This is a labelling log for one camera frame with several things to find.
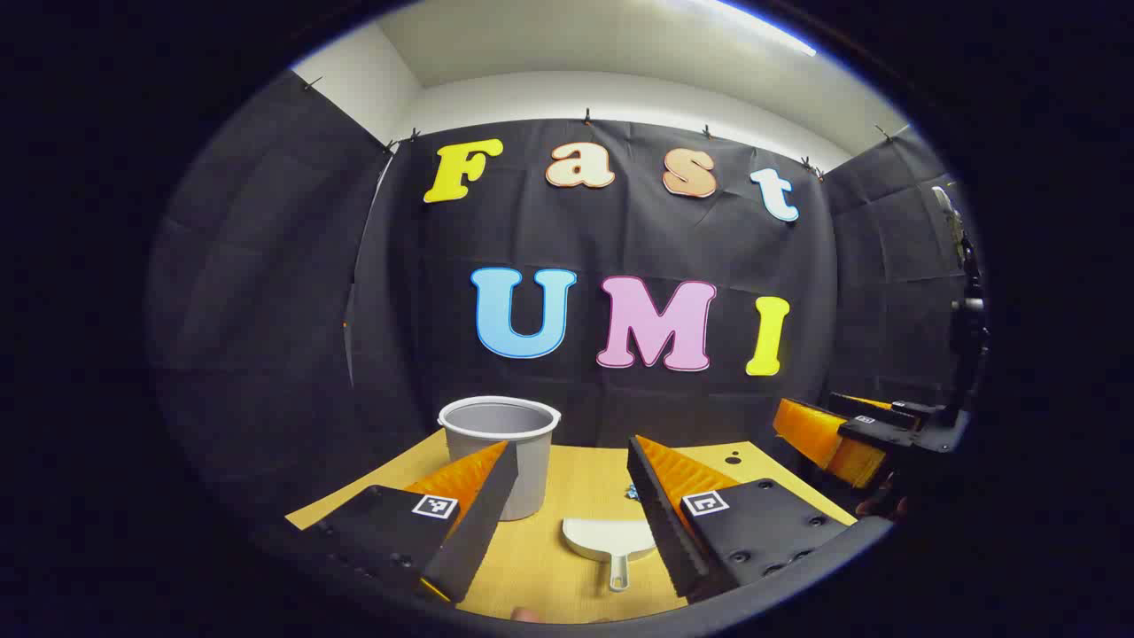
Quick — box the wooden desktop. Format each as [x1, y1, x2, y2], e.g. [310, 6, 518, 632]
[285, 430, 858, 626]

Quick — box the white dustpan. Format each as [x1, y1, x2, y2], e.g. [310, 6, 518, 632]
[562, 517, 661, 593]

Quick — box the grey garbage bin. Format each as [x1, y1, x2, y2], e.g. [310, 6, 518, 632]
[438, 395, 563, 522]

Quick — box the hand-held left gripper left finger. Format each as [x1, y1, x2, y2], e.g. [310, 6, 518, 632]
[301, 440, 520, 605]

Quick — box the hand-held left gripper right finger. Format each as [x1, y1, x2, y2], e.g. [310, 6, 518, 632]
[626, 434, 858, 603]

